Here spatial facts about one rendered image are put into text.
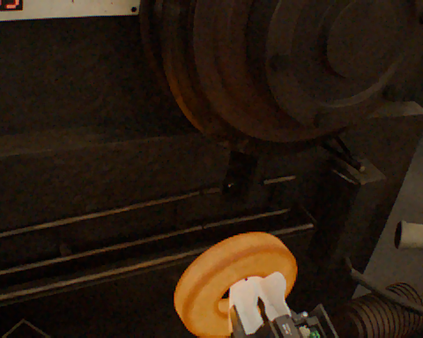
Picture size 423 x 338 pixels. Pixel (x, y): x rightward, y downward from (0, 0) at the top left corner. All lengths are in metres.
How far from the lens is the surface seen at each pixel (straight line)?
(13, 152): 0.80
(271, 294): 0.65
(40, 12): 0.75
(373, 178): 1.05
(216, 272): 0.62
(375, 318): 1.16
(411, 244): 1.16
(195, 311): 0.65
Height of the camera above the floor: 1.30
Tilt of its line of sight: 32 degrees down
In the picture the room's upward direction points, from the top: 12 degrees clockwise
